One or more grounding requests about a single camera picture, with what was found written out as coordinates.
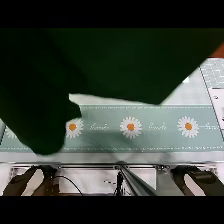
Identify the silver frame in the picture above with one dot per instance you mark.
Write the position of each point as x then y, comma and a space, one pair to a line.
139, 186

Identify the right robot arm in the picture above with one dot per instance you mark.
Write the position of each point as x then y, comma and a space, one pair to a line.
200, 181

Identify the dark green T-shirt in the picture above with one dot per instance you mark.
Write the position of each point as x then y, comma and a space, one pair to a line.
110, 63

